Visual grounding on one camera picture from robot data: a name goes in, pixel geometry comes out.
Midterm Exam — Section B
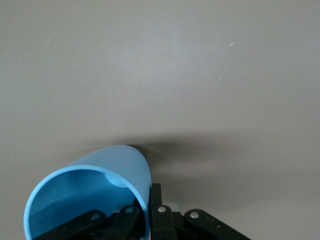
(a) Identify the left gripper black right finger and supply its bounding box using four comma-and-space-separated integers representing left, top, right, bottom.
150, 183, 251, 240

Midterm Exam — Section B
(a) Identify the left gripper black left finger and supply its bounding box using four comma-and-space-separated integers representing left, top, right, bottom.
32, 204, 141, 240

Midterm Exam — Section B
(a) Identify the blue plastic cup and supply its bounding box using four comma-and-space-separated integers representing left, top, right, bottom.
23, 144, 153, 240

